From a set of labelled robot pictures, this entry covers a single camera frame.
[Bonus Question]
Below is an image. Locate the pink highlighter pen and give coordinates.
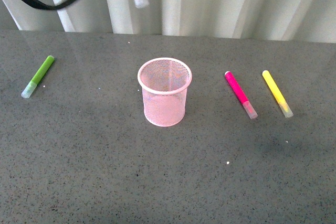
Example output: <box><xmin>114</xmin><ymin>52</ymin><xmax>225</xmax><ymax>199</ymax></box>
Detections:
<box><xmin>224</xmin><ymin>71</ymin><xmax>258</xmax><ymax>119</ymax></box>

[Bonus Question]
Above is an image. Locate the pink mesh cup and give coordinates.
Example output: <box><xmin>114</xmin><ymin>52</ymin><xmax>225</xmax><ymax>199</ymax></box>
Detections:
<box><xmin>137</xmin><ymin>57</ymin><xmax>192</xmax><ymax>127</ymax></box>

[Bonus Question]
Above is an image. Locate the yellow highlighter pen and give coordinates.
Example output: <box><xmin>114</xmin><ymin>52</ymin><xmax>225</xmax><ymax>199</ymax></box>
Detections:
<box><xmin>262</xmin><ymin>70</ymin><xmax>293</xmax><ymax>118</ymax></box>

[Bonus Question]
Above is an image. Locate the green highlighter pen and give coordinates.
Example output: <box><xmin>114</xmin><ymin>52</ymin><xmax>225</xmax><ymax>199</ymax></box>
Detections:
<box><xmin>21</xmin><ymin>56</ymin><xmax>55</xmax><ymax>99</ymax></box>

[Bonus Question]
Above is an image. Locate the white pleated curtain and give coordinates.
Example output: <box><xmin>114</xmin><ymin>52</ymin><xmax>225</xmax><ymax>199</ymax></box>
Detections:
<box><xmin>1</xmin><ymin>0</ymin><xmax>335</xmax><ymax>42</ymax></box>

